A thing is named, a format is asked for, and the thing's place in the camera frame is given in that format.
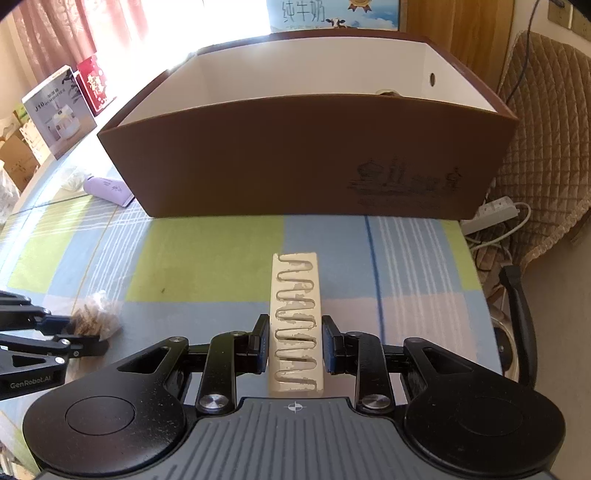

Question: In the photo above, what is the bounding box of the purple tube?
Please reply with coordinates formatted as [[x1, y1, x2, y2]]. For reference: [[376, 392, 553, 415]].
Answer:
[[83, 176, 135, 208]]

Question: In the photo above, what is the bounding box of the brown cardboard carton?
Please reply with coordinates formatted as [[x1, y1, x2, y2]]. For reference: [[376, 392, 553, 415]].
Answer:
[[0, 133, 40, 192]]

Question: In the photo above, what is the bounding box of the pink curtain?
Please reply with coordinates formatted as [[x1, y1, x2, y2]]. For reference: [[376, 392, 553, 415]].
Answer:
[[12, 0, 97, 81]]

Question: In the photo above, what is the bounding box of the black chair armrest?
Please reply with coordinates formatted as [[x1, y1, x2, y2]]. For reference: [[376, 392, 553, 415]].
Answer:
[[489, 265, 538, 388]]

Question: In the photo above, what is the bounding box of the brown cardboard storage box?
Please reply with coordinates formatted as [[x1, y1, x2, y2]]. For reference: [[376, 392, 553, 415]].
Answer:
[[98, 28, 518, 220]]

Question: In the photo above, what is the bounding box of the checkered tablecloth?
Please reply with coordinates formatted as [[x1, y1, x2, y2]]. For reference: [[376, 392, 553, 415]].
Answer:
[[1, 135, 500, 378]]

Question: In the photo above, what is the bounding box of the cream zigzag holder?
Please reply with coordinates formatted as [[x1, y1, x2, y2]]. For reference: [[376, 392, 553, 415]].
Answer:
[[267, 252, 325, 398]]

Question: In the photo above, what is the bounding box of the white power strip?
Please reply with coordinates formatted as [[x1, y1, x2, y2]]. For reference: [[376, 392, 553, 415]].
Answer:
[[460, 196, 519, 235]]

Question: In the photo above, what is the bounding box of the clear snack packet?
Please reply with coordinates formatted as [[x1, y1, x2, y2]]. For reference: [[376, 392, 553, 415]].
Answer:
[[71, 290, 121, 341]]

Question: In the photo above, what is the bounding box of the dark charger cable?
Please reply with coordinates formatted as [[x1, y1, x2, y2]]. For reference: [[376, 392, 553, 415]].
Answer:
[[505, 0, 541, 105]]

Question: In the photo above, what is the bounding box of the red gift bag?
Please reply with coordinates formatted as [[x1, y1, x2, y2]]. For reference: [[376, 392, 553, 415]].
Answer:
[[75, 53, 116, 117]]

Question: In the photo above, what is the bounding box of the white cutout cardboard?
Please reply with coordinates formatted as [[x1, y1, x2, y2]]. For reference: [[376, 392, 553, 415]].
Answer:
[[19, 119, 52, 165]]

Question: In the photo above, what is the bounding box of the wall socket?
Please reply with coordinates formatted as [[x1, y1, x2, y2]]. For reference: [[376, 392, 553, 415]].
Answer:
[[571, 8, 591, 41], [548, 0, 573, 30]]

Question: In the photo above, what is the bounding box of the white appliance box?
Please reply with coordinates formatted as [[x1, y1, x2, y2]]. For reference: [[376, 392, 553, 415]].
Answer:
[[22, 65, 96, 159]]

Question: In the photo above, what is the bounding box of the brown quilted chair cover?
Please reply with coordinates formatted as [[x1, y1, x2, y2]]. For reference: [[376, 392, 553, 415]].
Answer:
[[473, 32, 590, 279]]

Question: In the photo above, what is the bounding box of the blue milk carton box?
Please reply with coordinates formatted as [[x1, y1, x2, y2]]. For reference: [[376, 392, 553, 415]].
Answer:
[[266, 0, 401, 32]]

